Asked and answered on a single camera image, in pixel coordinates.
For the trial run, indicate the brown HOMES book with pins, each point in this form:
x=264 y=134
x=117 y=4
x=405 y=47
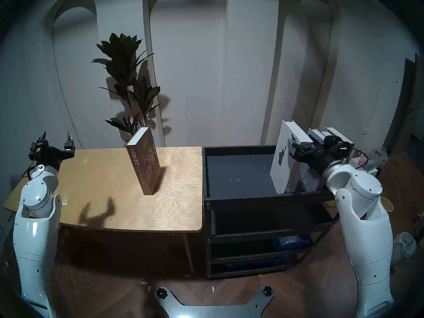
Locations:
x=145 y=165

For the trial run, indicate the white Statue of Liberty book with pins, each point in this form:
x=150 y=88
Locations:
x=283 y=168

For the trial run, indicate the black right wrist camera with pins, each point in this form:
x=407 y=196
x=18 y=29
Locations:
x=334 y=143

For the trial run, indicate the light wooden table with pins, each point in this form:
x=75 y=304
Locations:
x=149 y=208

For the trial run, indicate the grey iaura book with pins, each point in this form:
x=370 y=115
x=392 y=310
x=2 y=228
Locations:
x=339 y=135

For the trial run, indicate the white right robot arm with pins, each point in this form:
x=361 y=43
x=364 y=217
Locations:
x=367 y=228

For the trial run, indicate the clear plastic storage box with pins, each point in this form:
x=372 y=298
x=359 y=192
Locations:
x=376 y=158

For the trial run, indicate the grey Discontent book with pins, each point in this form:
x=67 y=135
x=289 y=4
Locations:
x=304 y=178

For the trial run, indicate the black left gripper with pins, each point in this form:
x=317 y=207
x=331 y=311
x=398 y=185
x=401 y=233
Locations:
x=49 y=158

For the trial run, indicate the dark door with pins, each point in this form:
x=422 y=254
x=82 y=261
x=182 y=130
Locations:
x=402 y=108

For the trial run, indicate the dark green leafy plant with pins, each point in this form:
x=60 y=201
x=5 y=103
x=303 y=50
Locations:
x=122 y=55

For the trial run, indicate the black CENTURY book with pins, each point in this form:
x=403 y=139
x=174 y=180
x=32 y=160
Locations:
x=326 y=133

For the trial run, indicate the black three-tier shelf cart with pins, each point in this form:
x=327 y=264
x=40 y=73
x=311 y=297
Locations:
x=238 y=175

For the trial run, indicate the black star knob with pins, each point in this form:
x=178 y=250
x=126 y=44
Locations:
x=267 y=290
x=160 y=291

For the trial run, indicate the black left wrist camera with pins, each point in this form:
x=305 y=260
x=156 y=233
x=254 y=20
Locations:
x=35 y=146

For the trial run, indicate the grey metal robot base plate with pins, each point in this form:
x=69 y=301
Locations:
x=212 y=310

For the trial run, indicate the white bin with bag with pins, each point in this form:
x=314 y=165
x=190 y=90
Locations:
x=404 y=247

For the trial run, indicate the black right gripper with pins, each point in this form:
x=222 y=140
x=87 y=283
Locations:
x=318 y=158

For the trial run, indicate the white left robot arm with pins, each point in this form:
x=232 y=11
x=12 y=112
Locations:
x=36 y=234

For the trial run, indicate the yellow bucket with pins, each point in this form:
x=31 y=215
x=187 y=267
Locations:
x=388 y=204

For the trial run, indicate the flat blue bin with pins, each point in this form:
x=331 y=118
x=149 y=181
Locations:
x=255 y=264

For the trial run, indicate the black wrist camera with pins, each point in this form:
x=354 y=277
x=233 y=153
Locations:
x=334 y=143
x=35 y=146

